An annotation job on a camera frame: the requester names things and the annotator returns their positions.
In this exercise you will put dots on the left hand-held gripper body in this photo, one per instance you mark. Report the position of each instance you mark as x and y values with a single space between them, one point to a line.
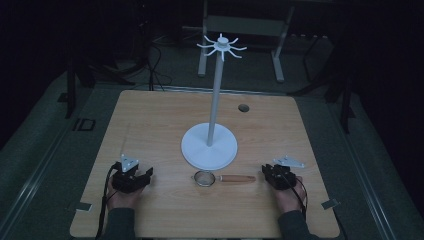
128 183

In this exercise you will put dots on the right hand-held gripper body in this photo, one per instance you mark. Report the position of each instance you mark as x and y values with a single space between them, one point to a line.
283 180

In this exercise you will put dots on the white hook rack stand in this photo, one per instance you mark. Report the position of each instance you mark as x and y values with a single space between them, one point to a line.
209 151

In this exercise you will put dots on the person's left hand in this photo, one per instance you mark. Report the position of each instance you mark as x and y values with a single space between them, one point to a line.
124 198

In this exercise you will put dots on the person's right hand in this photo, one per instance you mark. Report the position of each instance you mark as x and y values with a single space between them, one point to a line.
288 200

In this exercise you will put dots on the grey tape strip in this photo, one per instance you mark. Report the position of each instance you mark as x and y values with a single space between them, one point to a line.
84 206
330 204

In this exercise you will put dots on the black floor stand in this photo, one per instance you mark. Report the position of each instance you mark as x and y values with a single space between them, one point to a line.
70 90
346 106

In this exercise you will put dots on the grey metal frame stand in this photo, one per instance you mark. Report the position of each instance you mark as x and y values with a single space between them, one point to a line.
246 26

